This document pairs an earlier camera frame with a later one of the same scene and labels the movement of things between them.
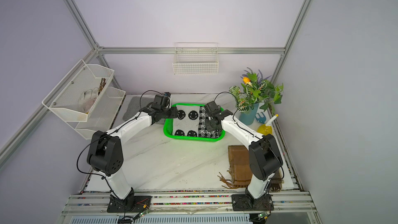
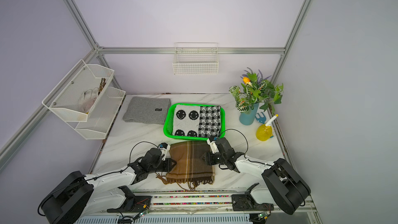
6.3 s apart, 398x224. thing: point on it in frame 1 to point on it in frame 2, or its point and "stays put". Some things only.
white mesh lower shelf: (103, 115) stays put
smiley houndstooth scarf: (190, 122) stays put
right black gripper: (209, 127) to (210, 160)
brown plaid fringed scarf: (241, 171) to (190, 167)
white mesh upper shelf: (75, 96) stays put
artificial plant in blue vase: (256, 92) stays put
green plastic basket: (168, 128) stays put
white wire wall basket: (196, 58) stays put
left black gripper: (174, 113) to (168, 166)
